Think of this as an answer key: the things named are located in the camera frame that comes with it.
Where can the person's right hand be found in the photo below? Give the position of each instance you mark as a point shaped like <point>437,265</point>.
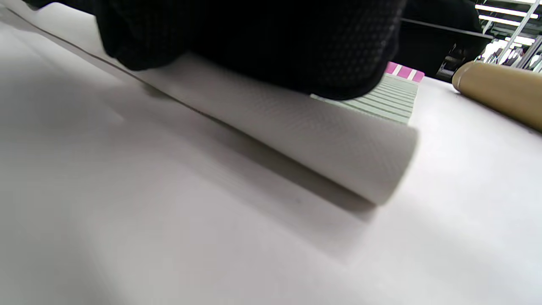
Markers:
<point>254,34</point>

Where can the green striped mouse pad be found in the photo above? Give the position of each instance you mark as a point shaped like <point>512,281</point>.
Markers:
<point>317,140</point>

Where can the brown cardboard mailing tube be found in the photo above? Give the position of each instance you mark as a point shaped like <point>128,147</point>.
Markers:
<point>504,93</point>

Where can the black mesh office chair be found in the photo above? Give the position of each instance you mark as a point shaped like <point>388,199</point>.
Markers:
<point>432,46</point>

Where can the white ceiling strip light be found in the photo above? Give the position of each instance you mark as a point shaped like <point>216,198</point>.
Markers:
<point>504,11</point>
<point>497,20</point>

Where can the grey metal frame post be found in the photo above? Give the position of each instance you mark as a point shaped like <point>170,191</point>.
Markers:
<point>518,29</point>

